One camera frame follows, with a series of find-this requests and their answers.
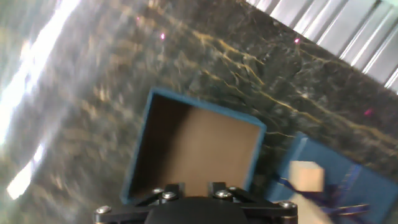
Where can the small wooden cube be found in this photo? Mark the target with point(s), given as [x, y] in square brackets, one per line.
[306, 175]

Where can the large wooden block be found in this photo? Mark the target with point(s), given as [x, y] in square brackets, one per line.
[308, 211]

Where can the dark blue ribboned box lid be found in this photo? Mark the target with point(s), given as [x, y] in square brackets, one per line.
[367, 186]

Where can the black gold marble mat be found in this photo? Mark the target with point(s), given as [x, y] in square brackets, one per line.
[217, 62]

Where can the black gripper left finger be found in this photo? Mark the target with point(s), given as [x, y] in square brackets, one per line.
[172, 191]

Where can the dark blue open gift box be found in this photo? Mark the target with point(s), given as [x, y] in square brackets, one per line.
[211, 149]

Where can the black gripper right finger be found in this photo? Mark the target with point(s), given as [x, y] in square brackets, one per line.
[217, 190]

